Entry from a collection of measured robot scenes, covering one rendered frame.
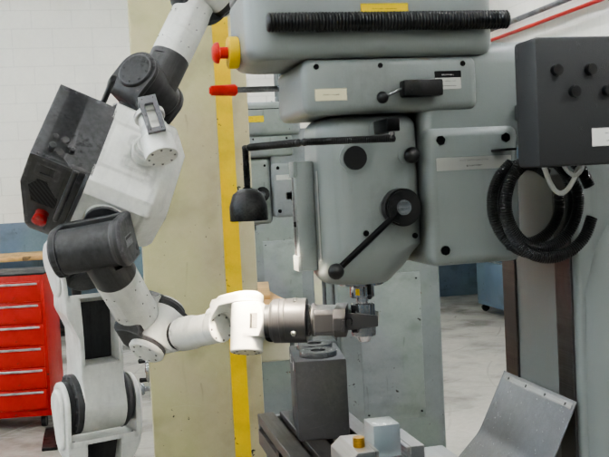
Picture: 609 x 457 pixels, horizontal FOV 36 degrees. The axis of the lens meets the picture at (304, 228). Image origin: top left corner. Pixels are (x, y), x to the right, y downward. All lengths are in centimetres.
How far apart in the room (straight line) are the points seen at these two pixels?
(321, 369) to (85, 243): 67
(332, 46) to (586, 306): 68
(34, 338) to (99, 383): 404
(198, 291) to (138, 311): 157
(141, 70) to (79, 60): 879
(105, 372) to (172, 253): 130
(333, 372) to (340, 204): 59
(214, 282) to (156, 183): 161
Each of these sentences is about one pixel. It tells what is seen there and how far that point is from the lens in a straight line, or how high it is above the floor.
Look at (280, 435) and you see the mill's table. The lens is 230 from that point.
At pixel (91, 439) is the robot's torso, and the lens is 232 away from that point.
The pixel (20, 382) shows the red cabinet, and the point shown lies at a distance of 637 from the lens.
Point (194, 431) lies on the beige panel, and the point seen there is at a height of 60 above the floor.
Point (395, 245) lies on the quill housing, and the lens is 176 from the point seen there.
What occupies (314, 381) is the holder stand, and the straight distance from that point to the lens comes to 221.
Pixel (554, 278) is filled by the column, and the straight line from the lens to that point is 192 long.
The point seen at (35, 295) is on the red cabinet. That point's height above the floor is 86.
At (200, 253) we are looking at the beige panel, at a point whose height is 126.
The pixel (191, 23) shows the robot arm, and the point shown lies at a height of 188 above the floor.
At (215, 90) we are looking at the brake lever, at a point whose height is 170.
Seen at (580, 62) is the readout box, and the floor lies 168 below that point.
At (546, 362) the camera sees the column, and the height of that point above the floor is 112.
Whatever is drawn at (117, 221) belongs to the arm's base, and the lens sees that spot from 184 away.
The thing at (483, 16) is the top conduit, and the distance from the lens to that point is 178.
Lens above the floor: 152
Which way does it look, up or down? 3 degrees down
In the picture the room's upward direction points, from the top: 3 degrees counter-clockwise
